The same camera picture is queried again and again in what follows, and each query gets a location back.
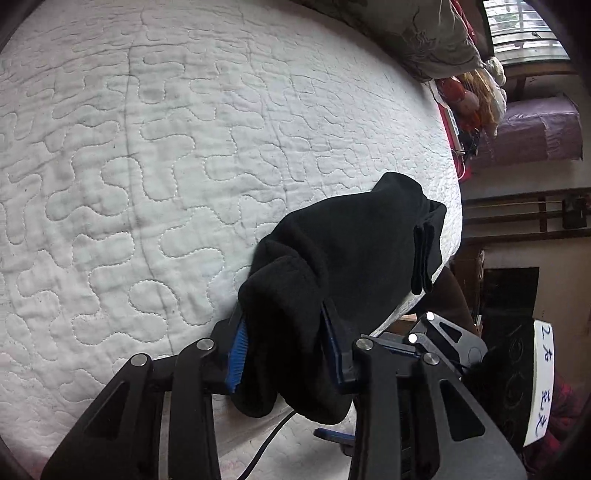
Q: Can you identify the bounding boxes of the clear bag of stuffed toys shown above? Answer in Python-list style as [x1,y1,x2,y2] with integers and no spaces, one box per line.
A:
[434,65,509,139]

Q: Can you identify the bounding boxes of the dark wooden furniture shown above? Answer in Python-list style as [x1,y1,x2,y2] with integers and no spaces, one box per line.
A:
[462,187,591,241]

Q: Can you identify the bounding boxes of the black pants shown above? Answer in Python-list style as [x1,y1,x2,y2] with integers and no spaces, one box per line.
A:
[231,172,448,425]

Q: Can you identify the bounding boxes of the red patterned bolster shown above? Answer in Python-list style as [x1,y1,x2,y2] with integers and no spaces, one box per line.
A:
[450,0,478,51]

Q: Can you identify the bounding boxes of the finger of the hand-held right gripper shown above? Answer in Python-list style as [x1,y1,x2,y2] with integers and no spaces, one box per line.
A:
[360,311,488,370]
[314,427,356,455]

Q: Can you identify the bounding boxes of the barred window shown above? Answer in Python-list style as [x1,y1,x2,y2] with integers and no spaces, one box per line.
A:
[482,0,571,66]

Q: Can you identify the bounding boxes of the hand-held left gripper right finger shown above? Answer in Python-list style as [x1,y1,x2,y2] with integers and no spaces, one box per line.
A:
[320,300,527,480]

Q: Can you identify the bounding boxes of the white stuffed toy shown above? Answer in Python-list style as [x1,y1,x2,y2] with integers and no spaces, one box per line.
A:
[482,55,507,88]

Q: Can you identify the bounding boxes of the purple covered box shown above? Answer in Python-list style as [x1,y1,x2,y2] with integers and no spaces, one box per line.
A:
[471,95,584,168]

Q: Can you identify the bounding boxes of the red blanket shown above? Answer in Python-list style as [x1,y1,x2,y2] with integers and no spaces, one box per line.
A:
[429,83,472,182]

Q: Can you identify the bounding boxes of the white quilted bed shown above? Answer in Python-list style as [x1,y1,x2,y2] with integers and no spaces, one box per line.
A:
[0,0,463,480]

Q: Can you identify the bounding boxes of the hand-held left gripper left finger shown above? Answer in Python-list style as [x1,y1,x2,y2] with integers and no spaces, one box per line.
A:
[41,307,250,480]

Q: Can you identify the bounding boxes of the white power strip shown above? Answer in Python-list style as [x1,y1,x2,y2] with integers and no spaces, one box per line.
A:
[438,105,463,149]

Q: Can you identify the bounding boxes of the grey floral pillow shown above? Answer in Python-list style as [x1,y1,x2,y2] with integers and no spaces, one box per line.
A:
[295,0,483,84]

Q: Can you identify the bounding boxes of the black cable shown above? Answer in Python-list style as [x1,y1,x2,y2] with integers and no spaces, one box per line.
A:
[247,410,296,480]

